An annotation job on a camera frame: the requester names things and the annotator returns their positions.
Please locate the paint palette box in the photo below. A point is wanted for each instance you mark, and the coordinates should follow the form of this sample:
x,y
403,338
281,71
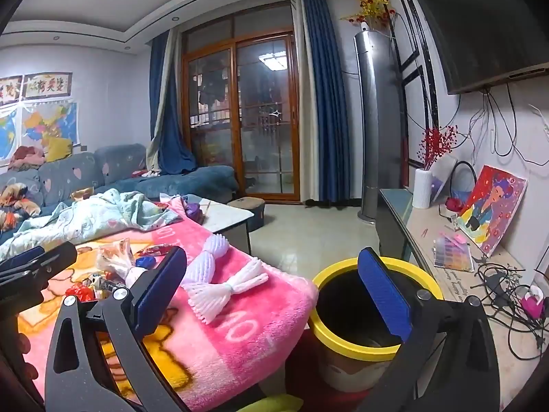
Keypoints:
x,y
452,251

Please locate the blue toy figure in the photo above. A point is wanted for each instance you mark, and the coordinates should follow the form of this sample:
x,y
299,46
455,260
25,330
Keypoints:
x,y
147,261

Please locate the framed calligraphy picture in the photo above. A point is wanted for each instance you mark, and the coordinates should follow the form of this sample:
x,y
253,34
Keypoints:
x,y
47,86
9,90

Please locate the yellow pillow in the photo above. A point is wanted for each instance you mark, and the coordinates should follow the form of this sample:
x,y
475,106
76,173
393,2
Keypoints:
x,y
59,148

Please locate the person's left hand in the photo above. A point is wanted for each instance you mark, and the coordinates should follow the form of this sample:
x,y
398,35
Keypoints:
x,y
28,354

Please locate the purple cloth bundle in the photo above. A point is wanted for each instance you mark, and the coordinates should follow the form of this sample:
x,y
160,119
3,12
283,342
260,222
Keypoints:
x,y
193,212

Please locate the white marble coffee table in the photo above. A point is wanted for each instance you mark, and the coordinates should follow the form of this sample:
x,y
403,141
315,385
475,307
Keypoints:
x,y
227,219

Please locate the orange printed cushion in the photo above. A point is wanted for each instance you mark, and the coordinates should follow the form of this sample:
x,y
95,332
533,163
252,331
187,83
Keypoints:
x,y
17,204

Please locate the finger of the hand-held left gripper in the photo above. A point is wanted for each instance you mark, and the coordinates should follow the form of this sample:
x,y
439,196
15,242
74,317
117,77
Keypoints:
x,y
47,264
23,256

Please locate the red berry branches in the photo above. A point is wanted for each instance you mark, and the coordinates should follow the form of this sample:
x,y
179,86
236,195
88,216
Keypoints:
x,y
435,143

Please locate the pile of clothes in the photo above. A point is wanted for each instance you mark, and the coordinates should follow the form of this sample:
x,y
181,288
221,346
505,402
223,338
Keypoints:
x,y
28,156

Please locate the world map poster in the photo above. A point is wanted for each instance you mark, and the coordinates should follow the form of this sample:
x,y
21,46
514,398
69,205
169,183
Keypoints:
x,y
7,137

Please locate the light teal blanket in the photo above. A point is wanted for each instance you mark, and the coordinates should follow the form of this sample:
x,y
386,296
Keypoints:
x,y
85,219

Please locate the beige curtain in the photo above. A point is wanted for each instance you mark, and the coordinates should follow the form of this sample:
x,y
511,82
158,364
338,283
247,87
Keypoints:
x,y
306,137
165,94

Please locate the grey tower air conditioner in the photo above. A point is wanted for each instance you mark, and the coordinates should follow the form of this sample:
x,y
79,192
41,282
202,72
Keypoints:
x,y
379,128

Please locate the black wall television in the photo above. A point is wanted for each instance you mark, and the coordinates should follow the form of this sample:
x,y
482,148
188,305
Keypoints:
x,y
480,21

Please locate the colourful portrait painting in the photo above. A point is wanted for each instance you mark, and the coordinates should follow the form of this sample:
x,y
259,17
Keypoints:
x,y
493,208

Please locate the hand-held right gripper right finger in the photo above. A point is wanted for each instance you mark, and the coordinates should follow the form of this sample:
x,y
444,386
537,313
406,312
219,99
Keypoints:
x,y
384,292

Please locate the country map poster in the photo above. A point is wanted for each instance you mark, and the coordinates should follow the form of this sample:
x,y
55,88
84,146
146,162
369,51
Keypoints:
x,y
49,122

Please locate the blue patterned sofa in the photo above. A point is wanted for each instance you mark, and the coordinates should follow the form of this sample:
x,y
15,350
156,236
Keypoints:
x,y
107,167

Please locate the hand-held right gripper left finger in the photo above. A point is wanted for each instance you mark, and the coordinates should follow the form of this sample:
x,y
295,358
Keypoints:
x,y
159,288

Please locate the dark storage stool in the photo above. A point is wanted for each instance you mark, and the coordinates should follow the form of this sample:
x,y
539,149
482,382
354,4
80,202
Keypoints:
x,y
248,212

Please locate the yellow-rimmed black bin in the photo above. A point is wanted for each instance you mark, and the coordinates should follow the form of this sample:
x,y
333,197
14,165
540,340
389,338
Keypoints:
x,y
343,309

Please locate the blue curtain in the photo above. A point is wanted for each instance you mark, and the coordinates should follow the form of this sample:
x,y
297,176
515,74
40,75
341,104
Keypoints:
x,y
173,137
328,107

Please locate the wooden sliding glass door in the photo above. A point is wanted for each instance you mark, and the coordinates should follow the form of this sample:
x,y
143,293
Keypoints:
x,y
240,116

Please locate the white ribbed vase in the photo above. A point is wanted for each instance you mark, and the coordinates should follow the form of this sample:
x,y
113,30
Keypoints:
x,y
421,189

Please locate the white foam fruit net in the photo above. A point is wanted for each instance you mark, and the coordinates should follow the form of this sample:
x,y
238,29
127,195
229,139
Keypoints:
x,y
212,251
233,289

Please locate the pink printed blanket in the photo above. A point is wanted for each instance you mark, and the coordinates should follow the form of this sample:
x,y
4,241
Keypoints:
x,y
223,334

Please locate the red foil wrapper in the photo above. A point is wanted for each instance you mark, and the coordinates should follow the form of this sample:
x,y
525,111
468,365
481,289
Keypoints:
x,y
79,292

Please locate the clear orange snack packet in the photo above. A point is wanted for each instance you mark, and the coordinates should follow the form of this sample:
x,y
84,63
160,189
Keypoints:
x,y
113,257

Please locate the pink round gadget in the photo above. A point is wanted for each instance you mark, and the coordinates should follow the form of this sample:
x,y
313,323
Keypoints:
x,y
532,302

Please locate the glass-topped television cabinet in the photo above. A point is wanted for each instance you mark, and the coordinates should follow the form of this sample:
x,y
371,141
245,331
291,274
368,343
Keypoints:
x,y
411,231

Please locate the yellow red artificial flowers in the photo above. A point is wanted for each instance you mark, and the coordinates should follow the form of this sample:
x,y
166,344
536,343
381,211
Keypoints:
x,y
373,6

